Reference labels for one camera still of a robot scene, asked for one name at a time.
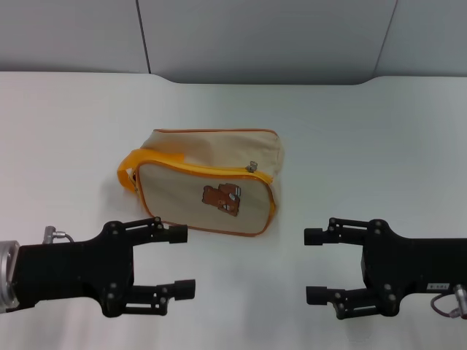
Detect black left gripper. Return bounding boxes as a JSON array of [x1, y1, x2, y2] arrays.
[[7, 217, 197, 318]]

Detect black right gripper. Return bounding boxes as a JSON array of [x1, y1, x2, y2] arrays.
[[303, 217, 467, 321]]

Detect reddish right gripper cable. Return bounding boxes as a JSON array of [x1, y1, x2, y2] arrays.
[[430, 285, 467, 319]]

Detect beige food bag orange trim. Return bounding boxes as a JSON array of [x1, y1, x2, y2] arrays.
[[116, 128, 286, 238]]

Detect grey left gripper cable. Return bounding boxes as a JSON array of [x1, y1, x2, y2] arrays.
[[43, 225, 76, 244]]

